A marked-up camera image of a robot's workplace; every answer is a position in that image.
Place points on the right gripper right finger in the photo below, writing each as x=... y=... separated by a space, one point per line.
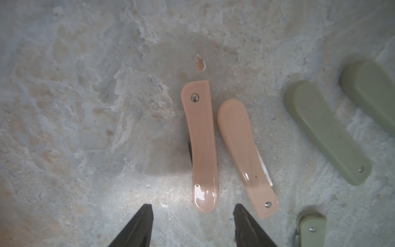
x=248 y=233

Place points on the green folded knife upright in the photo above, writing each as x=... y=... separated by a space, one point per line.
x=311 y=229

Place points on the pink knife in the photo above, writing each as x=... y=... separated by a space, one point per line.
x=235 y=128
x=197 y=104

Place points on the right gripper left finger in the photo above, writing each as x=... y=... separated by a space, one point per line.
x=138 y=231

